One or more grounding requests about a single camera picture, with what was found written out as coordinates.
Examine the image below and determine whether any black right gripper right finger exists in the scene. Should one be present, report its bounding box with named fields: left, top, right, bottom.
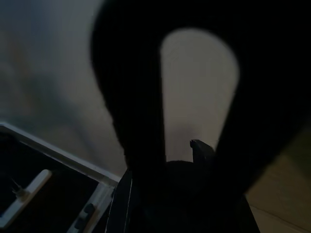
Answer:
left=194, top=0, right=311, bottom=194

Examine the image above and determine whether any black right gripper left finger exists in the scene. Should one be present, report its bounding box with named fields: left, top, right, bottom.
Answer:
left=90, top=0, right=195, bottom=172

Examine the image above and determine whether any white frame with dark panel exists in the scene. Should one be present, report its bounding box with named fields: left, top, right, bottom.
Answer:
left=0, top=122, right=121, bottom=233

